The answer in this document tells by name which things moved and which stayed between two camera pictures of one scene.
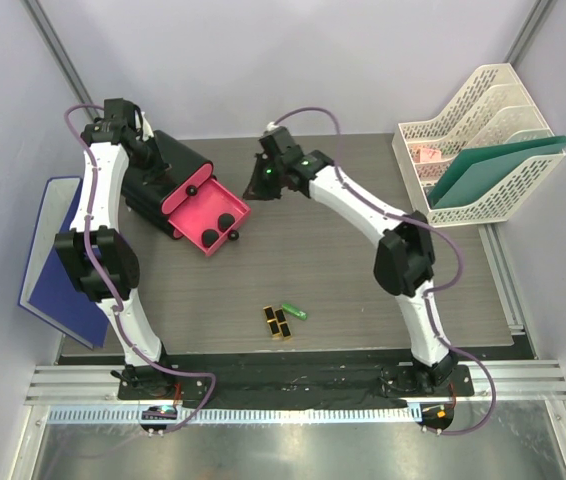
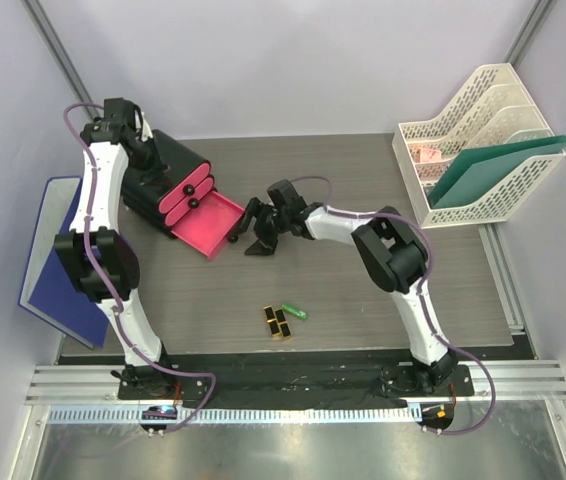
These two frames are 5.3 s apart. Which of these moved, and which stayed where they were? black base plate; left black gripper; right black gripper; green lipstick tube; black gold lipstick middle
Moved: right black gripper
Stayed: left black gripper; green lipstick tube; black gold lipstick middle; black base plate
